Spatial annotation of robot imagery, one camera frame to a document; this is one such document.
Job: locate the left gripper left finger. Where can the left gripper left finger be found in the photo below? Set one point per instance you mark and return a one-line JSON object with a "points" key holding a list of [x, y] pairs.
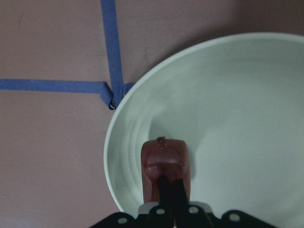
{"points": [[151, 215]]}

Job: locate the brown bun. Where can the brown bun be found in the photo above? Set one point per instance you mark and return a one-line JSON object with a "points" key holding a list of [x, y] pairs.
{"points": [[163, 157]]}

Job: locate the light green plate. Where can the light green plate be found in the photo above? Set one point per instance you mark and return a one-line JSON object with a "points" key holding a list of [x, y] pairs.
{"points": [[238, 104]]}

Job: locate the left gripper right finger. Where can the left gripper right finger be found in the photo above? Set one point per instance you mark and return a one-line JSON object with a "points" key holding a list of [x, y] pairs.
{"points": [[200, 215]]}

